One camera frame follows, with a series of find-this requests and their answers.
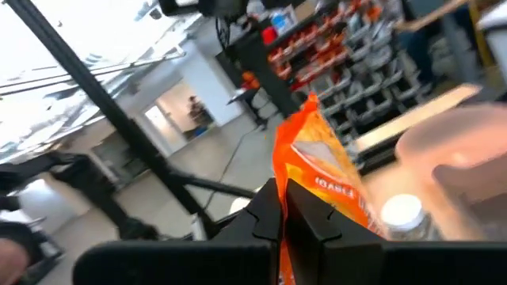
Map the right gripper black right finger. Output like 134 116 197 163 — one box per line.
284 178 507 285

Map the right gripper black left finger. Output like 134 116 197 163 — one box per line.
73 177 283 285

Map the bright orange snack bag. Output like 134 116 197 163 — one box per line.
272 93 383 285

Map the white lid seasoning jar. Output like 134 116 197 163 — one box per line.
379 192 443 241

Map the person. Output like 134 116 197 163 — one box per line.
188 94 215 138

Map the orange snack box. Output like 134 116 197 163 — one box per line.
433 158 507 241

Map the pink plastic bowl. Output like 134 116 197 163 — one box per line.
395 103 507 241

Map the storage rack with bins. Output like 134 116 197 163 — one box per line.
267 0 435 138

